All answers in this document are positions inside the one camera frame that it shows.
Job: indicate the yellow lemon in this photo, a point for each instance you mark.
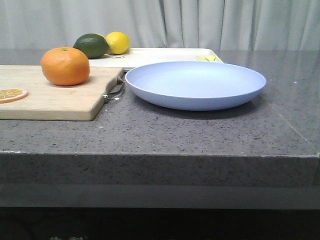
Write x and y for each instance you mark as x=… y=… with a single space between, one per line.
x=118 y=42

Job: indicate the grey curtain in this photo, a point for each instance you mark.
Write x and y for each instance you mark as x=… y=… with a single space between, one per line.
x=258 y=25

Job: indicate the white tray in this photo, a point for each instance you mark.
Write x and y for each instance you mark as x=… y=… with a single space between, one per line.
x=136 y=57

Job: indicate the metal cutting board handle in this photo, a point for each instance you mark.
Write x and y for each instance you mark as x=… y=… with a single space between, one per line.
x=116 y=90

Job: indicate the orange slice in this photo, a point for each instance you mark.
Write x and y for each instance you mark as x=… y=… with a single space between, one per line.
x=12 y=94

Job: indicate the light blue plate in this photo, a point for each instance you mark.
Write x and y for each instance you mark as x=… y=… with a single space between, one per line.
x=195 y=85

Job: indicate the orange fruit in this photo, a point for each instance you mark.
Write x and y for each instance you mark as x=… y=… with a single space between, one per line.
x=65 y=66

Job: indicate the wooden cutting board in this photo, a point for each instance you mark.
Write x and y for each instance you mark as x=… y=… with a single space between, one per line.
x=46 y=101

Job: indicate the green lime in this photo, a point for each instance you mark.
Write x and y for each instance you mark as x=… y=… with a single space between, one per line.
x=93 y=45

